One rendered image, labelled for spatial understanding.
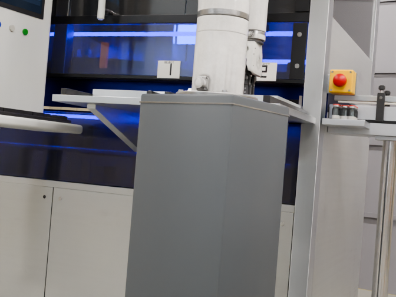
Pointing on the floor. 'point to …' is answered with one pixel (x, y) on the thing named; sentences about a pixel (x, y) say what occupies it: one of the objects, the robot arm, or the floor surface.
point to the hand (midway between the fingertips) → (247, 92)
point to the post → (310, 149)
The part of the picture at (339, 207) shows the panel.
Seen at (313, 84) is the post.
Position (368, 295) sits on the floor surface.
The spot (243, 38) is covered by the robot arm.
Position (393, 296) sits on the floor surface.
